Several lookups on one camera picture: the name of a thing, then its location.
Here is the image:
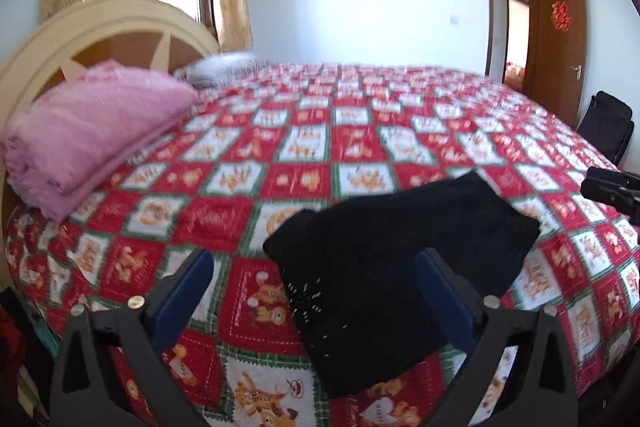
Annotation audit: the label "red patchwork bedspread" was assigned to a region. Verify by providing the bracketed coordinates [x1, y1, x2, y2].
[6, 65, 639, 426]

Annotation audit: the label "black folding chair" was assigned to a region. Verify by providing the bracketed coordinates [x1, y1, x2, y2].
[577, 91, 634, 166]

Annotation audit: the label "pink folded blanket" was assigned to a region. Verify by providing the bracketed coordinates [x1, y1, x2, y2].
[1, 60, 198, 221]

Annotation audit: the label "cream wooden headboard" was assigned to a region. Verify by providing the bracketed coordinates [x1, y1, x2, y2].
[0, 0, 222, 293]

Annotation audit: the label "striped pillow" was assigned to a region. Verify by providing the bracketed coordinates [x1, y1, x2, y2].
[172, 52, 271, 89]

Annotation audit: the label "brown wooden door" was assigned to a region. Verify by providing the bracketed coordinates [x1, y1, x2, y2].
[523, 0, 588, 127]

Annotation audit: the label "black pants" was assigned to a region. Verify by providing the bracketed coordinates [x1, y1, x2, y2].
[262, 171, 540, 399]

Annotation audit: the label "red double happiness decoration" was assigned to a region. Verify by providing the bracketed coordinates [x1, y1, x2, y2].
[550, 0, 573, 31]

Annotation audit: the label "door handle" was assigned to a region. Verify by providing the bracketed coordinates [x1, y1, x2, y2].
[570, 65, 584, 81]

